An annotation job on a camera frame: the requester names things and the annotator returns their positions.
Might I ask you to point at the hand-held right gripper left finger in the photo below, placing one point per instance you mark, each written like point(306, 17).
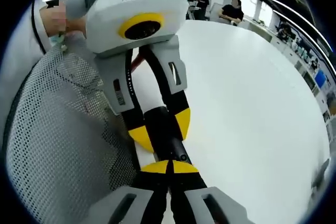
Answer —
point(147, 197)

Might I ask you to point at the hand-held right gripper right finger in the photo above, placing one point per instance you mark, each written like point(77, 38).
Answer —
point(194, 200)

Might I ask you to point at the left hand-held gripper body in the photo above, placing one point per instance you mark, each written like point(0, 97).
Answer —
point(136, 6)

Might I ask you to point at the black remote control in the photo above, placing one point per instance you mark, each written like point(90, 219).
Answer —
point(157, 124)

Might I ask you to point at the red tube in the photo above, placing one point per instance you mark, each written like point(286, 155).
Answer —
point(136, 62)

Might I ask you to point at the blue box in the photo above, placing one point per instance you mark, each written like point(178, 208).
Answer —
point(320, 78)

